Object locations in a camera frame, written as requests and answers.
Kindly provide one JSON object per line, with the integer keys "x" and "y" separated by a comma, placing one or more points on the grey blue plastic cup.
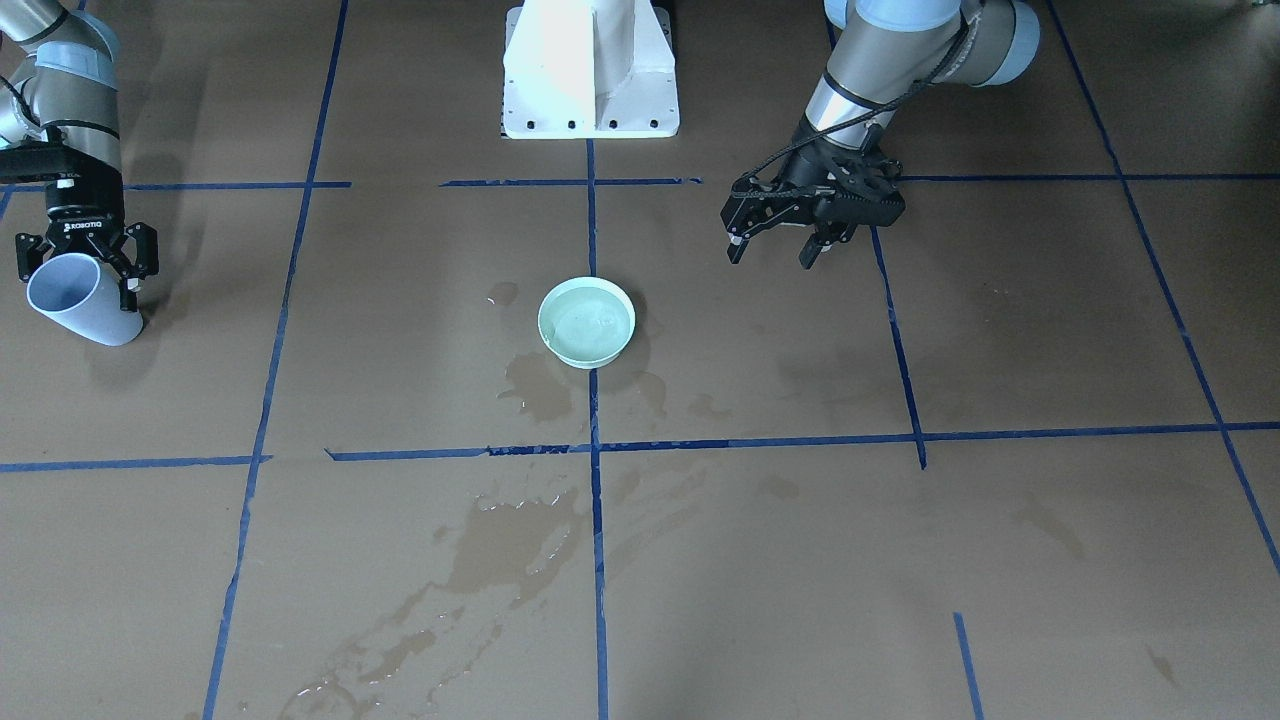
{"x": 79, "y": 293}

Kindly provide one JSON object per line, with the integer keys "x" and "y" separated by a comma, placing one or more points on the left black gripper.
{"x": 803, "y": 174}

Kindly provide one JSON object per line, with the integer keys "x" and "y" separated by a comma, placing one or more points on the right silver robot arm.
{"x": 61, "y": 130}

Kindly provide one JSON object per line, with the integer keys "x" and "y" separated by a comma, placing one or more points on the mint green bowl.
{"x": 586, "y": 321}

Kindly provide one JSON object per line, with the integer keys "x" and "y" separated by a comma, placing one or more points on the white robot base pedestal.
{"x": 589, "y": 69}

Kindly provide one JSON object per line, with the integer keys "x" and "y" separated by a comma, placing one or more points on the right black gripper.
{"x": 82, "y": 224}

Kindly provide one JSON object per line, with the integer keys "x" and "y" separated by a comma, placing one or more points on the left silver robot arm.
{"x": 890, "y": 51}

